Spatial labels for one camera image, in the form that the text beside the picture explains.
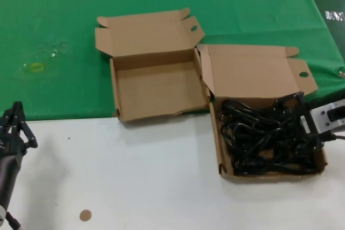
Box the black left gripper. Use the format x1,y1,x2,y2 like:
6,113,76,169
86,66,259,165
0,101,39,159

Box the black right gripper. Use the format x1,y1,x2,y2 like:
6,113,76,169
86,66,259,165
273,91,336,150

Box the open cardboard box, smooth lid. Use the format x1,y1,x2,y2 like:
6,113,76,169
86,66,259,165
197,43,329,184

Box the open cardboard box, creased floor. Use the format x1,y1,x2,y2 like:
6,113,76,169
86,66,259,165
94,8,211,123

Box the yellow tape square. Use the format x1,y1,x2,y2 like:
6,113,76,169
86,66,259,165
28,62,46,73

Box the crumpled silver foil piece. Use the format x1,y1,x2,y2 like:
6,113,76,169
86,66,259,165
325,11,345,22

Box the brown cardboard disc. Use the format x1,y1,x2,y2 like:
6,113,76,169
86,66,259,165
79,210,93,222

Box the green table cloth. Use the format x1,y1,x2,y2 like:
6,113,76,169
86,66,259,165
0,0,345,122

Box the tangled black power cords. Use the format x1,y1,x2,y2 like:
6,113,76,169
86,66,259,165
219,97,324,176

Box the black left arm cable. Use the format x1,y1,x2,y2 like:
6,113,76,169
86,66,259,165
5,210,23,230

